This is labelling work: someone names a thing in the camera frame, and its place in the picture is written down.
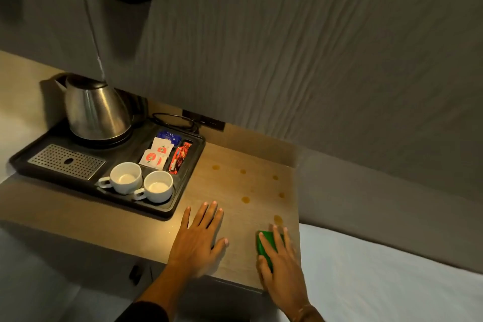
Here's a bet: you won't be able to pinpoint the person's left hand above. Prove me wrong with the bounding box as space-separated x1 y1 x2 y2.
166 201 229 278

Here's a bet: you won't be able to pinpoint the person's right hand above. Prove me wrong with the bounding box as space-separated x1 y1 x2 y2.
256 224 312 311

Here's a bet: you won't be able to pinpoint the green sponge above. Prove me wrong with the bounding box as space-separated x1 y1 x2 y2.
256 230 286 272

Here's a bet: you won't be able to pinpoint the person's right forearm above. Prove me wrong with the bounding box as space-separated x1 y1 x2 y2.
291 303 326 322

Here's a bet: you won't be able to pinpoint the person's left forearm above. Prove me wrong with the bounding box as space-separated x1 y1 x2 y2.
126 267 201 322

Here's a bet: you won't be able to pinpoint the group of brown liquid spots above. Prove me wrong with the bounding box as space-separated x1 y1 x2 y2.
211 164 286 226

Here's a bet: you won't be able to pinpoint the white ceramic cup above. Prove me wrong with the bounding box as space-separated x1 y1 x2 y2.
97 162 143 196
134 171 175 205

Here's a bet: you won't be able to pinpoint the red stick sachets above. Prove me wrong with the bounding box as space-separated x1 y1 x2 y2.
168 141 192 175

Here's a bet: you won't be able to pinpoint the white red-dot tea sachet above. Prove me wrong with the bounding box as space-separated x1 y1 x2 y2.
152 137 175 155
138 149 168 171

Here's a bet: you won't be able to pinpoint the black drawer knob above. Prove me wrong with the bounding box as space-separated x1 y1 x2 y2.
129 264 145 287

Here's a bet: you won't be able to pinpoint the blue sachets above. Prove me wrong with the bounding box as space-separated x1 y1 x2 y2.
156 130 182 146

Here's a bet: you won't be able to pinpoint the black plastic tray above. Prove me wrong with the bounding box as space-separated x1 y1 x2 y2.
9 116 207 220

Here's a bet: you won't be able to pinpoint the grey upholstered headboard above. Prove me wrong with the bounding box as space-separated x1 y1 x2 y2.
297 149 483 274

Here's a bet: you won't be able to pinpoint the black kettle base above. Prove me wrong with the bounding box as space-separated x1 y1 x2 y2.
70 127 135 149

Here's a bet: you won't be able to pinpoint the white bed sheet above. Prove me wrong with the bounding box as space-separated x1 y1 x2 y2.
297 222 483 322

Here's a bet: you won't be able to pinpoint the stainless steel electric kettle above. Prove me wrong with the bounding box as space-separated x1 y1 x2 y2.
55 73 148 141

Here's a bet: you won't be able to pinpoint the perforated metal drip grate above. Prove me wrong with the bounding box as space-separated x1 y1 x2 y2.
27 144 106 181

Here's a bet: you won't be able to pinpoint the plain grey cabinet door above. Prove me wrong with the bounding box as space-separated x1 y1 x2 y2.
0 0 105 82

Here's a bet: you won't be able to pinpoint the black wall socket panel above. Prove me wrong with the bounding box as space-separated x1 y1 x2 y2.
182 109 226 132

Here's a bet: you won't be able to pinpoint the black power cable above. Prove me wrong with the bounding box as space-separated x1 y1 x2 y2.
150 112 201 134

